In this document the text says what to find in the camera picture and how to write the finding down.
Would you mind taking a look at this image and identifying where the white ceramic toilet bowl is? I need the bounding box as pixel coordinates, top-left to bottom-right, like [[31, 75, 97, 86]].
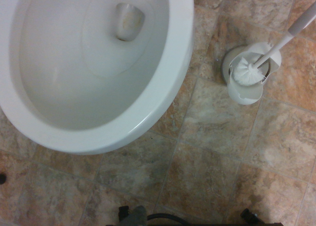
[[0, 0, 195, 155]]

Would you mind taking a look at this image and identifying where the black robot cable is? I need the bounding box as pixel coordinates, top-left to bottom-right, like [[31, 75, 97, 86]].
[[147, 212, 191, 226]]

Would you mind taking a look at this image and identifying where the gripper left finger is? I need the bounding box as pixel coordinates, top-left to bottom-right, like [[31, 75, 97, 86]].
[[118, 205, 149, 223]]

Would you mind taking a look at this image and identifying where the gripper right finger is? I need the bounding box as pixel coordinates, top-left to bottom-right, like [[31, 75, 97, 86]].
[[240, 208, 260, 223]]

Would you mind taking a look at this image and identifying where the white toilet brush grey grip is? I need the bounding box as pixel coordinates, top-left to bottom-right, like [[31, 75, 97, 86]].
[[233, 3, 316, 86]]

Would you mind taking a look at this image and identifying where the white toilet brush holder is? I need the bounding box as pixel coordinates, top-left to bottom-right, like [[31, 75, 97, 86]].
[[221, 41, 282, 105]]

